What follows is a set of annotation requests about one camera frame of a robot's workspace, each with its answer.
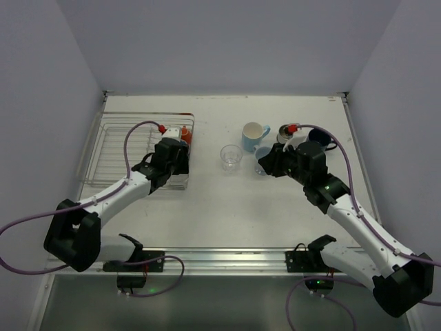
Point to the light blue mug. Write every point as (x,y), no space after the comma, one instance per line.
(252,135)

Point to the dark blue mug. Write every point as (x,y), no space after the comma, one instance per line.
(322,138)

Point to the metal wire dish rack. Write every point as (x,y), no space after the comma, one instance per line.
(103,164)

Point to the aluminium front rail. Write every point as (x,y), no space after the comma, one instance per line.
(254,262)

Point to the clear glass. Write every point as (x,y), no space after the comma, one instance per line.
(231,156)

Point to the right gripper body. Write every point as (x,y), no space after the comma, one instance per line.
(274,164)

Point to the orange cup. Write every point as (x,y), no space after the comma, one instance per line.
(186,135)

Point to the beige brown-striped cup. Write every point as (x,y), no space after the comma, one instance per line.
(284,134)

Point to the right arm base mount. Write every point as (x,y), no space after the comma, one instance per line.
(301,260)

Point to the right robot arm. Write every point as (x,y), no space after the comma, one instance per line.
(398,278)

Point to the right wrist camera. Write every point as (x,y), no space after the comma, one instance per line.
(295,135)

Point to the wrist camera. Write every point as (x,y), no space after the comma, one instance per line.
(172,132)
(295,135)

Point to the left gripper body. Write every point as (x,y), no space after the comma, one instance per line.
(182,160)

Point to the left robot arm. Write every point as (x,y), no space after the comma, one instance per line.
(74,235)

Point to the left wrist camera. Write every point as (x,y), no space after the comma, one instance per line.
(172,132)

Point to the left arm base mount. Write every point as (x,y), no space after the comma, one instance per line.
(133,274)

